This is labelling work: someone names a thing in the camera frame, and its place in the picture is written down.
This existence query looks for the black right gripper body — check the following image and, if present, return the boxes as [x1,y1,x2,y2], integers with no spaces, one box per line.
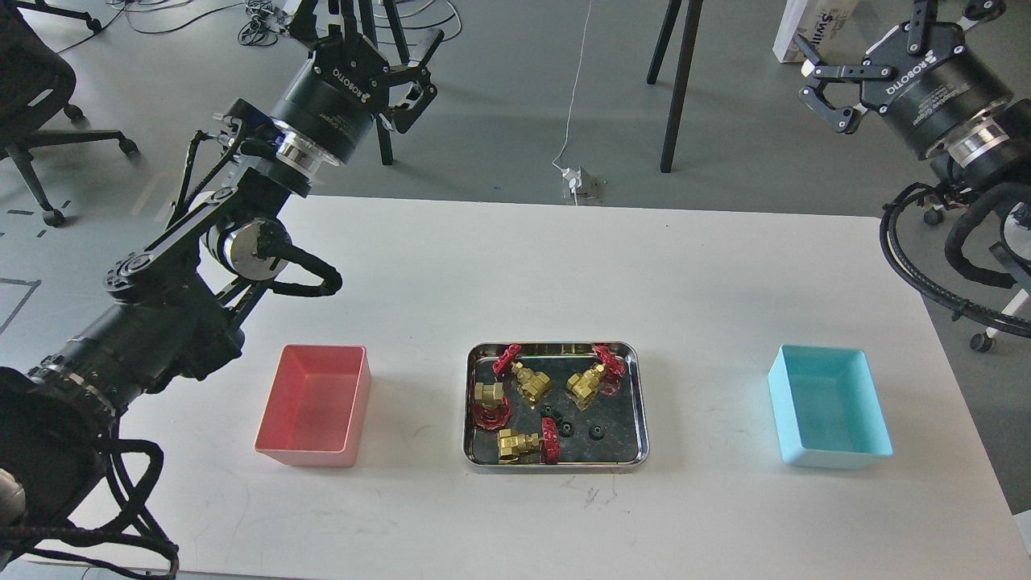
[860,23,1013,160]

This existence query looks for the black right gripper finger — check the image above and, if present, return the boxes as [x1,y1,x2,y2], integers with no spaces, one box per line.
[799,81,868,135]
[793,34,895,83]

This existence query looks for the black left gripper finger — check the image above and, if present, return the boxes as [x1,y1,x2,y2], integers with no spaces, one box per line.
[379,71,438,135]
[384,30,445,82]

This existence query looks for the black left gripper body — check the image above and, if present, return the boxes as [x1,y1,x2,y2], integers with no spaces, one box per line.
[272,34,406,165]

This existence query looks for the brass valve red handle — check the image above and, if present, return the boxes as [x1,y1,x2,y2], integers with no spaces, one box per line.
[471,382,512,432]
[492,344,552,405]
[565,346,627,410]
[497,417,561,465]

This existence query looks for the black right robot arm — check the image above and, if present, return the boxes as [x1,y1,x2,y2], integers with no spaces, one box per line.
[794,2,1029,352]

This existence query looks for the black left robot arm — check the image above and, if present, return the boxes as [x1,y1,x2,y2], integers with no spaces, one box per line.
[2,23,445,579]

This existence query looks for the white cardboard box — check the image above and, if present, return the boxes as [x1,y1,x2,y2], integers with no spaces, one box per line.
[771,1,859,63]

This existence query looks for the light blue plastic box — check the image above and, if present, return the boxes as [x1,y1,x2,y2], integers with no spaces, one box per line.
[768,344,894,470]

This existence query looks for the pink plastic box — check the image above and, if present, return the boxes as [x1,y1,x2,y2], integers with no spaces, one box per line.
[254,344,371,469]

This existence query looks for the black tripod legs right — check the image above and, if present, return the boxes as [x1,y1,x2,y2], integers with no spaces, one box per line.
[647,1,705,175]

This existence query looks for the white power adapter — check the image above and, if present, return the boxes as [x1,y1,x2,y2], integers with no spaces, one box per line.
[560,168,602,205]

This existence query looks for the white chair base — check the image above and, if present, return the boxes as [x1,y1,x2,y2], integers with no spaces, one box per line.
[925,201,1030,353]

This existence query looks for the black office chair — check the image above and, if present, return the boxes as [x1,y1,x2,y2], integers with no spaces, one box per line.
[1,1,139,227]

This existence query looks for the metal tray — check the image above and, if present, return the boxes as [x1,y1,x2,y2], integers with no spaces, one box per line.
[463,342,648,471]

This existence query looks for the tangled floor cables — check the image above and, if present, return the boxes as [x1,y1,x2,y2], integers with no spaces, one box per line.
[105,0,464,48]

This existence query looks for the white cable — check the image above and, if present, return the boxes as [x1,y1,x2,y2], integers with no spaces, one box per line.
[552,0,594,172]

